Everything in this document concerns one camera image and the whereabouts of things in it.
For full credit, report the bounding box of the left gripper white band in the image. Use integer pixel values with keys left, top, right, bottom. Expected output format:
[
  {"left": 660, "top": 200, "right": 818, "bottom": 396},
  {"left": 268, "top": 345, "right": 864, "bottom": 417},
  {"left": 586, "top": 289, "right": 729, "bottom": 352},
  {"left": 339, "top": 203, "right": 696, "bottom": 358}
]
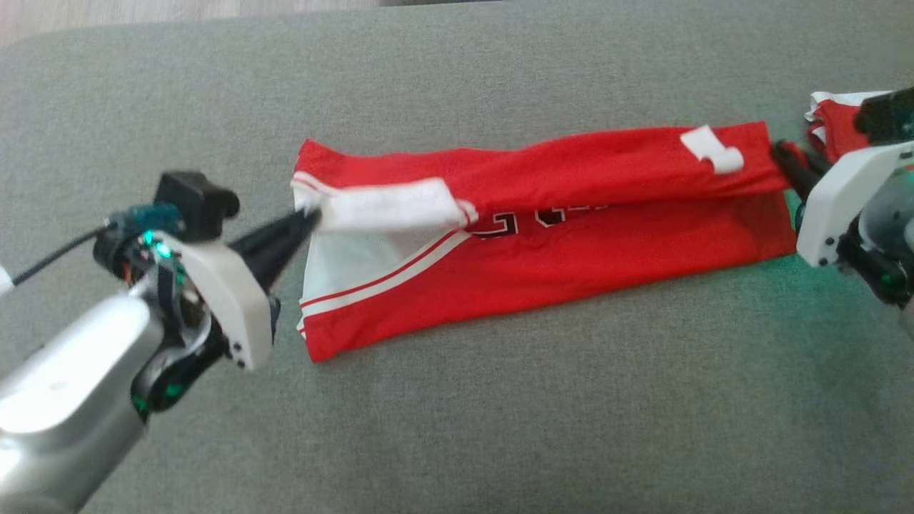
[{"left": 131, "top": 209, "right": 322, "bottom": 418}]

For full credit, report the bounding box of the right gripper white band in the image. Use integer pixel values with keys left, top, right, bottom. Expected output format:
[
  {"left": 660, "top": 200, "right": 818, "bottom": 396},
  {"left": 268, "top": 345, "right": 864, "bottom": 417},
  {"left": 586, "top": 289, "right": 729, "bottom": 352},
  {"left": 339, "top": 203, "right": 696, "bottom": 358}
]
[{"left": 771, "top": 140, "right": 914, "bottom": 308}]

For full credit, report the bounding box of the red and white jersey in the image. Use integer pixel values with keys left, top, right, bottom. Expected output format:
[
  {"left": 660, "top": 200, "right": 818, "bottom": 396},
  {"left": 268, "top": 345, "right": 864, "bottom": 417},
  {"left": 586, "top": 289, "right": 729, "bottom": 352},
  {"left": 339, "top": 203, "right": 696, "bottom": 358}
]
[{"left": 289, "top": 90, "right": 893, "bottom": 363}]

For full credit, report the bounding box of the large grey sofa seat cushion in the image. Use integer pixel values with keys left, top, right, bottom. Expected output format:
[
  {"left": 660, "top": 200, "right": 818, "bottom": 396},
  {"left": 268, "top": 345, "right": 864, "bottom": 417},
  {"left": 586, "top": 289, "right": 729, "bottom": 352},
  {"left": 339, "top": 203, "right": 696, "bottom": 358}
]
[{"left": 0, "top": 0, "right": 914, "bottom": 514}]

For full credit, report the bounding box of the left cable with blue connector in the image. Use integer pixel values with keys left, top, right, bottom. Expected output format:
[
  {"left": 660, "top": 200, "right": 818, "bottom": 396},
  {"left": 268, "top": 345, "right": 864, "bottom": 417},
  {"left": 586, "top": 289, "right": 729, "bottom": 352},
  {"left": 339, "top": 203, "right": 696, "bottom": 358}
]
[{"left": 13, "top": 202, "right": 185, "bottom": 288}]

